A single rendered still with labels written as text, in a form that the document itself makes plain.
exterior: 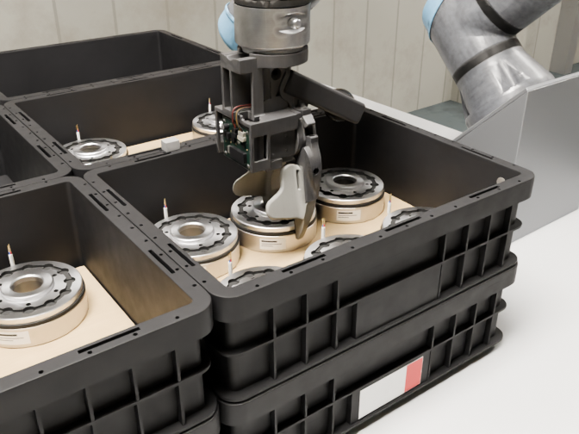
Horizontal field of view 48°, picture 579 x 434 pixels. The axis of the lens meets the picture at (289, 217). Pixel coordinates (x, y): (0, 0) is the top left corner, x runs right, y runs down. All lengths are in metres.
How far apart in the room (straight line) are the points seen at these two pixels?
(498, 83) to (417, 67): 2.73
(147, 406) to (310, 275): 0.16
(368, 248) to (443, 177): 0.27
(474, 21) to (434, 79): 2.85
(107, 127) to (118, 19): 1.62
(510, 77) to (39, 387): 0.83
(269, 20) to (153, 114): 0.49
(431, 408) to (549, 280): 0.33
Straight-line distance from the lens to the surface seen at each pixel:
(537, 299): 0.96
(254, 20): 0.64
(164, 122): 1.10
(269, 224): 0.75
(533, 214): 1.11
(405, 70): 3.72
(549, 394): 0.81
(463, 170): 0.80
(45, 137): 0.86
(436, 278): 0.68
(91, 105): 1.04
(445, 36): 1.11
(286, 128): 0.67
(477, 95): 1.08
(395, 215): 0.78
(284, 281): 0.53
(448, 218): 0.65
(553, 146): 1.08
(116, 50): 1.37
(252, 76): 0.65
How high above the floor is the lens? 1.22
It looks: 28 degrees down
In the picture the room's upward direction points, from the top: straight up
